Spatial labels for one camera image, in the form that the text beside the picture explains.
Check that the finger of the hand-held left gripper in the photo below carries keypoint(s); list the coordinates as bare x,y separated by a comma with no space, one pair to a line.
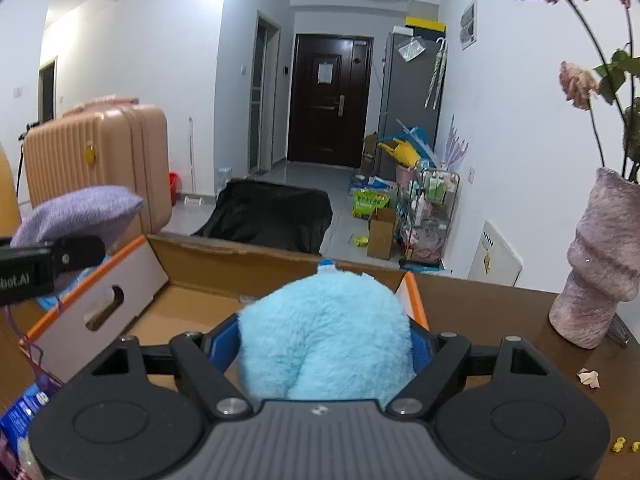
80,251

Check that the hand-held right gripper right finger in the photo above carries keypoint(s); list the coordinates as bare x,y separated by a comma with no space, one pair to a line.
421,357

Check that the purple textured vase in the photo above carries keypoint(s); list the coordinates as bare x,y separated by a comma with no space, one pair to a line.
595,260

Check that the orange-red cardboard box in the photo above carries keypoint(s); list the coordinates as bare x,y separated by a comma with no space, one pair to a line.
200,265

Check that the small brown cardboard box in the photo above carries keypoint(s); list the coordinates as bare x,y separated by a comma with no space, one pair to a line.
370,152

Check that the open brown cardboard box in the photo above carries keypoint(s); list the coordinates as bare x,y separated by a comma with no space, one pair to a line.
381,237

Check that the black bag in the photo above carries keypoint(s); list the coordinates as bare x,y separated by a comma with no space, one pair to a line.
270,215

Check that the glass interior door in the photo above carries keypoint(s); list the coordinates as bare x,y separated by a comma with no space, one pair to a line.
260,110

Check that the light blue soft tissue pack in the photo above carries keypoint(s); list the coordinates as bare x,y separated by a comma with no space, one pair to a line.
75,285

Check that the clear water jug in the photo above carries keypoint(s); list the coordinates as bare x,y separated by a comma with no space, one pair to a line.
225,180

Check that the clear plastic bag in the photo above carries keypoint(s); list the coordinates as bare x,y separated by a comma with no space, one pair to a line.
411,50

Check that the white electrical panel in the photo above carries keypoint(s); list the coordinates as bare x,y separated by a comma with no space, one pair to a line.
468,25

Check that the yellow and black box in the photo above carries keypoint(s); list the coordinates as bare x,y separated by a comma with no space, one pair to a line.
425,26

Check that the white flat board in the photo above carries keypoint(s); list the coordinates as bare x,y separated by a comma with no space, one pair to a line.
495,260

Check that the purple wall decal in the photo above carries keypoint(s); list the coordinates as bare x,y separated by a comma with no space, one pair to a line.
454,147

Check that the white mop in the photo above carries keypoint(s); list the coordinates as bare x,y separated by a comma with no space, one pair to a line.
191,160

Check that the red bucket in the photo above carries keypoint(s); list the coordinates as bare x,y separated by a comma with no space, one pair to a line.
173,189

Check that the purple fluffy towel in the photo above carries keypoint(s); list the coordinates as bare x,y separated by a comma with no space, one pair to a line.
75,210

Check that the black tripod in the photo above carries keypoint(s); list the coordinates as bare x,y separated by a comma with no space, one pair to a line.
22,160

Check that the fallen pink petal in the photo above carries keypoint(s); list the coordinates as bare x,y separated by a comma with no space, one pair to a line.
589,378

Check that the dark brown entrance door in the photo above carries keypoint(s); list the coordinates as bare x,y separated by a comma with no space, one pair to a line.
312,125

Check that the blue handkerchief tissue pack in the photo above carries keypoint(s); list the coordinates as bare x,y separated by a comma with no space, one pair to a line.
22,412

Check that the blue plastic frame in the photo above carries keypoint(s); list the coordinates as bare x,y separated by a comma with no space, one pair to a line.
417,135

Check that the light blue plush toy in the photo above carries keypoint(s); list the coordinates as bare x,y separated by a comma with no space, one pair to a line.
320,330

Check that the grey refrigerator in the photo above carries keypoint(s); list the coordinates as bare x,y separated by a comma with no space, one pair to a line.
400,105

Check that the white folded umbrella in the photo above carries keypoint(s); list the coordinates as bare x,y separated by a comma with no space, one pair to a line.
436,75

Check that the metal trolley rack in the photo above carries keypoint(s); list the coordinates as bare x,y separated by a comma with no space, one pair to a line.
430,220

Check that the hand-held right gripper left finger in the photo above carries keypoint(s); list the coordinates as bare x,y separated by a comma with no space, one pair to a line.
222,347

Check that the pink ribbed suitcase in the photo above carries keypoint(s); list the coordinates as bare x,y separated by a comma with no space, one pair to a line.
100,150

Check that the pink fluffy cloth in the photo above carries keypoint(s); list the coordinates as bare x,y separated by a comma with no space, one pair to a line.
100,102

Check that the white paper notice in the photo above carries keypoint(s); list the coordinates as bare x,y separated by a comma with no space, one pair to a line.
325,73

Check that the white wall socket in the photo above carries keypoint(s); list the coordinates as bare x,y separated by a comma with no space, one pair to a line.
472,175

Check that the pink plastic bin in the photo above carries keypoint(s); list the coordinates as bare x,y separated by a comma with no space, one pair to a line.
406,177

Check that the green printed box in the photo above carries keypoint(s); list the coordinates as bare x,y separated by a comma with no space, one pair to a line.
371,204

